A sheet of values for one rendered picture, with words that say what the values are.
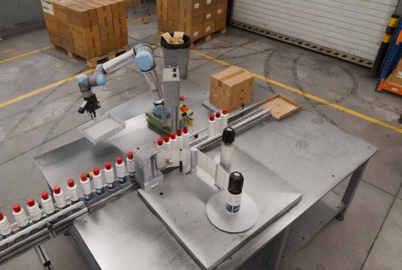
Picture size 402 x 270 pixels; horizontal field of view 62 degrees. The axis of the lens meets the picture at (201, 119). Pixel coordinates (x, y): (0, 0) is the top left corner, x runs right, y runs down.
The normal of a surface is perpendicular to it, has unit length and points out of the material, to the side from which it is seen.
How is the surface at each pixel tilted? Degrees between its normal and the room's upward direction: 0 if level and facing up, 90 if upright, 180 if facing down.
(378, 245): 0
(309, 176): 0
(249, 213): 0
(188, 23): 90
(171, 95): 90
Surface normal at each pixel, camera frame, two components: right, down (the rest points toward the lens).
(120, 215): 0.03, -0.82
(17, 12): 0.76, 0.39
